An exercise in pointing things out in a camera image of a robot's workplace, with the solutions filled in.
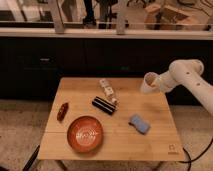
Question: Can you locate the red ceramic bowl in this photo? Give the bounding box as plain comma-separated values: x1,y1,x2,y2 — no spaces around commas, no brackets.
67,116,103,153

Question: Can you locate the blue sponge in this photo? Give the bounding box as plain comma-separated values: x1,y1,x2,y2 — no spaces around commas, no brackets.
129,115,150,134

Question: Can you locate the white ceramic cup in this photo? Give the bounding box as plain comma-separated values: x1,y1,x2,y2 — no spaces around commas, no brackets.
140,72,158,94

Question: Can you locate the black cable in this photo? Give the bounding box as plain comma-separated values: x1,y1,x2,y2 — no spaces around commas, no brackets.
178,135,213,171

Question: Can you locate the black rectangular box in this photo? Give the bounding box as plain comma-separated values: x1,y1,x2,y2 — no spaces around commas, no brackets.
92,97,116,115

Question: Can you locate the wooden table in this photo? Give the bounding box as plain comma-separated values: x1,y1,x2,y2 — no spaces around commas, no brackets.
38,77,184,161

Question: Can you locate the dark red oblong object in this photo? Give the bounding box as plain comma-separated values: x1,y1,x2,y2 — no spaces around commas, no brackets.
57,103,69,121

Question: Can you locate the cardboard box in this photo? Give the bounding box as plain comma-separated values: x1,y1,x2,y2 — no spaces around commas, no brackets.
145,3,190,30

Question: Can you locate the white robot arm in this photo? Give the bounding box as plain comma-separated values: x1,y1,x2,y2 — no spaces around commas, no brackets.
152,59,213,116

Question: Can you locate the white patterned bottle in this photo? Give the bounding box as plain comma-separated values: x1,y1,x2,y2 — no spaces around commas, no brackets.
99,78,118,105

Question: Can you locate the black table leg strut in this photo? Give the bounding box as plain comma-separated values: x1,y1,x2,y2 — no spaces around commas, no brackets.
22,145,40,171

